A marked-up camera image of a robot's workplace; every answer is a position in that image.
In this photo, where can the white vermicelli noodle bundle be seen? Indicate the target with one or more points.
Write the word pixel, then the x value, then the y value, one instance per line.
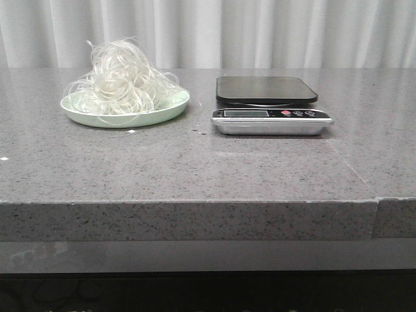
pixel 121 82

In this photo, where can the black silver kitchen scale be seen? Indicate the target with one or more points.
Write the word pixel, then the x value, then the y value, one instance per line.
pixel 262 105

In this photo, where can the pale green round plate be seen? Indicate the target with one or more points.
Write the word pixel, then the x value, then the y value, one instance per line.
pixel 173 107

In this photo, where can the white pleated curtain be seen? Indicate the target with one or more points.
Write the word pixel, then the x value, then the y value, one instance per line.
pixel 213 34

